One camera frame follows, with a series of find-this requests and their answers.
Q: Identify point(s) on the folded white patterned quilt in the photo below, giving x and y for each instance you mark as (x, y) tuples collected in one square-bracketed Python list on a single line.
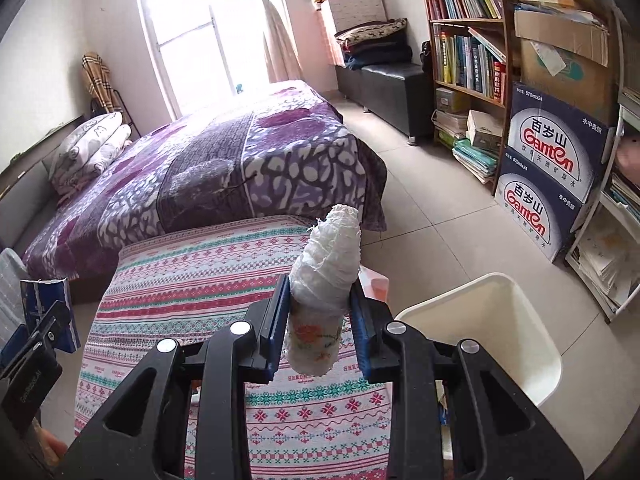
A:
[(90, 150)]

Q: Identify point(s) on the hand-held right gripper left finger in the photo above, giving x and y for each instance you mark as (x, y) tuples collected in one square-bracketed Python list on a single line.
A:
[(272, 320)]

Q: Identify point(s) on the blue paper box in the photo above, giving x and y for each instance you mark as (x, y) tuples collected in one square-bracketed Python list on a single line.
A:
[(42, 290)]

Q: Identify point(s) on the stack of folded blankets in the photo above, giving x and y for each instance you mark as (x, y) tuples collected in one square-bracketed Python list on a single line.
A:
[(375, 45)]

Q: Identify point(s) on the pale pink curtain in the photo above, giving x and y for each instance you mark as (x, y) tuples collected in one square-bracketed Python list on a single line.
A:
[(280, 35)]

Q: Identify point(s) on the striped patterned tablecloth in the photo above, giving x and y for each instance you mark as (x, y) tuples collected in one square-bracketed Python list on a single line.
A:
[(200, 280)]

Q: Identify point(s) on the black leather bench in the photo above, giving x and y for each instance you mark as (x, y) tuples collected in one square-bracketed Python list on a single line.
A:
[(385, 90)]

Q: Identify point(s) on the wooden bookshelf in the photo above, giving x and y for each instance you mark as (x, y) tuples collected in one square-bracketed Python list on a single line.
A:
[(467, 22)]

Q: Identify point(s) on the pile of books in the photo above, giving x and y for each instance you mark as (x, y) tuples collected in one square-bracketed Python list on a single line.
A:
[(475, 150)]

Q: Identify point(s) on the blue water carton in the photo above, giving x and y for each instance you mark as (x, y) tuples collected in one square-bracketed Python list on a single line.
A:
[(555, 145), (535, 215)]

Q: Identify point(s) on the stack of thin books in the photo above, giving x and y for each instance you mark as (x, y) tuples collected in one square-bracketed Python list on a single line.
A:
[(625, 190)]

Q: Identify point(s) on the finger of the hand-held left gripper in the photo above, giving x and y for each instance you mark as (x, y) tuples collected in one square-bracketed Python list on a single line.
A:
[(47, 332), (12, 342)]

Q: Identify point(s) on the black bag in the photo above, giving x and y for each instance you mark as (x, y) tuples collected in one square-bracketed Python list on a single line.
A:
[(426, 60)]

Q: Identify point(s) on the black metal rack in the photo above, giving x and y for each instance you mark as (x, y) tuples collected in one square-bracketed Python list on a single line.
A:
[(125, 120)]

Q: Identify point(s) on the plaid cloth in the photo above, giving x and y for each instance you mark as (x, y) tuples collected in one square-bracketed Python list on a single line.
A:
[(97, 80)]

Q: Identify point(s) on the brown cardboard box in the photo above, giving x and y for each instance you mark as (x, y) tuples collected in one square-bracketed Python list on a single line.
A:
[(565, 80)]

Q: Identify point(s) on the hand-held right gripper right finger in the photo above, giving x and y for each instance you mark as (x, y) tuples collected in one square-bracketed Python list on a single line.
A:
[(362, 330)]

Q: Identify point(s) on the grey quilted cloth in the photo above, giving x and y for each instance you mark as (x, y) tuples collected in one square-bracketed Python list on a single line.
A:
[(12, 280)]

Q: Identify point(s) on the person's left hand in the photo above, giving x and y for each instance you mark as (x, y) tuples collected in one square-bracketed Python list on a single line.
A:
[(50, 445)]

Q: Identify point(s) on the bed with purple patterned blanket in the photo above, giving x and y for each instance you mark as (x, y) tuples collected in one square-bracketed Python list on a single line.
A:
[(200, 160)]

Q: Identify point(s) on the white shelf rack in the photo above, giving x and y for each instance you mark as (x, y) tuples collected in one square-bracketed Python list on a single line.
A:
[(617, 130)]

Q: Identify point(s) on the white cloth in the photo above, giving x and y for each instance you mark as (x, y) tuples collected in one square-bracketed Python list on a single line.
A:
[(325, 260)]

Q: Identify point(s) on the pink plush toy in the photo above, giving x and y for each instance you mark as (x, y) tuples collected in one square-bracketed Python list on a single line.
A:
[(631, 155)]

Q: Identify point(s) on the stack of white papers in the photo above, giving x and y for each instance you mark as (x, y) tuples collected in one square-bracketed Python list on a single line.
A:
[(605, 260)]

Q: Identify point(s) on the white framed window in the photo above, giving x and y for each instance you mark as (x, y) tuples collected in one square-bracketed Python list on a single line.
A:
[(195, 35)]

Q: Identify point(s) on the white plastic bin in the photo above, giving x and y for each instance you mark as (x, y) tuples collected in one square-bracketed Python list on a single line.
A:
[(500, 320)]

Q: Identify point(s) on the dark bed headboard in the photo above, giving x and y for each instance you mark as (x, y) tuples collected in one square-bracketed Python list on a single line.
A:
[(25, 175)]

